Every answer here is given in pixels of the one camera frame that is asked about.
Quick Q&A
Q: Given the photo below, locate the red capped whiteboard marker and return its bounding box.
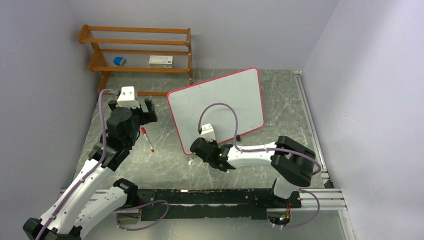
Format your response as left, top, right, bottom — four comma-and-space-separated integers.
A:
140, 127, 155, 153

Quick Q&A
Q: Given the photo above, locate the pink framed whiteboard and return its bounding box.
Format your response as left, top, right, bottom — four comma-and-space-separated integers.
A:
166, 67, 265, 155

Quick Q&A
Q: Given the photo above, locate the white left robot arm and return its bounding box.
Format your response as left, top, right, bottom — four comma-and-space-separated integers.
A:
23, 98, 158, 240

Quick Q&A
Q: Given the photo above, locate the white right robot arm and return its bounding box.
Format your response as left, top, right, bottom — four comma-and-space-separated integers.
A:
190, 136, 321, 207

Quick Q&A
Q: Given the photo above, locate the blue whiteboard eraser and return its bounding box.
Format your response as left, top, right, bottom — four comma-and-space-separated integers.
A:
113, 56, 127, 67

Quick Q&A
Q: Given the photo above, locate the wooden shelf rack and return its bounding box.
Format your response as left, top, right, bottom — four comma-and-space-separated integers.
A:
77, 24, 194, 92

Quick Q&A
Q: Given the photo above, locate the white red card box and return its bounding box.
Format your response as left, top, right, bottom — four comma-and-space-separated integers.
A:
148, 55, 174, 66

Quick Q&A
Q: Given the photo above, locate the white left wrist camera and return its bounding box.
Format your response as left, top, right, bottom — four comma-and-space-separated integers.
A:
117, 86, 140, 109

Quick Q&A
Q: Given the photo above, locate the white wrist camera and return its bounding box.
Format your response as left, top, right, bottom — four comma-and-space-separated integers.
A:
198, 123, 216, 142
117, 86, 140, 109

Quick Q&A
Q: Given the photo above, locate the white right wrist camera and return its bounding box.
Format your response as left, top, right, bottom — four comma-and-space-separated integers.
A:
198, 123, 216, 142

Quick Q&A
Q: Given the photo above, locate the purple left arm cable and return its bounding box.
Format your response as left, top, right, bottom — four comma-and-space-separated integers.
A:
34, 88, 170, 240

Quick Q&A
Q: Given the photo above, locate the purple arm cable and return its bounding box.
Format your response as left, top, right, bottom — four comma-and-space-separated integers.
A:
34, 88, 170, 240
197, 102, 322, 230

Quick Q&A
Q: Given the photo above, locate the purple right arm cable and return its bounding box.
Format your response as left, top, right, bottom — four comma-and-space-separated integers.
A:
197, 102, 322, 230

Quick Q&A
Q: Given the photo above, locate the aluminium frame rail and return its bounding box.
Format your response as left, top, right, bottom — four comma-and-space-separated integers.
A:
44, 188, 357, 240

